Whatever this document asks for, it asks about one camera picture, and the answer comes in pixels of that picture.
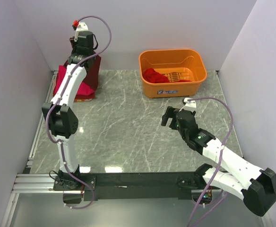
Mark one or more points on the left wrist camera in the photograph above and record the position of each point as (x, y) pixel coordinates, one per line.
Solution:
(79, 27)

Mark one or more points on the folded pink t-shirt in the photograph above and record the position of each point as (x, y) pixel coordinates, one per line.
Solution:
(87, 87)

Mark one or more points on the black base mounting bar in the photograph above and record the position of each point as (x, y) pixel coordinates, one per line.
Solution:
(135, 185)

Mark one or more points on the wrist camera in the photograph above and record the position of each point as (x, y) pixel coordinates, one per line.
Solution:
(79, 27)
(189, 104)

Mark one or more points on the orange plastic basket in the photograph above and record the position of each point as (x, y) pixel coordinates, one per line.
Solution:
(185, 61)

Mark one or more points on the red t-shirt in basket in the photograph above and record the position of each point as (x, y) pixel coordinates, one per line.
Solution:
(152, 76)

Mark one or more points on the aluminium frame rail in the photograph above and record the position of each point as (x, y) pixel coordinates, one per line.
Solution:
(26, 182)

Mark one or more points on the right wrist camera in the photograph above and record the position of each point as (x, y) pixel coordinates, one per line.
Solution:
(189, 104)

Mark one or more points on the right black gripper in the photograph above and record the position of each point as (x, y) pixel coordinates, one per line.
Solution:
(170, 113)

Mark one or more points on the dark maroon t-shirt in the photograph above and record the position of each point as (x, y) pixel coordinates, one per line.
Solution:
(75, 58)

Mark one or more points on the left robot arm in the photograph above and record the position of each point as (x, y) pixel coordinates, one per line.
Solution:
(77, 79)

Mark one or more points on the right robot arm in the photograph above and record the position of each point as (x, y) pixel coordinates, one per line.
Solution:
(253, 185)

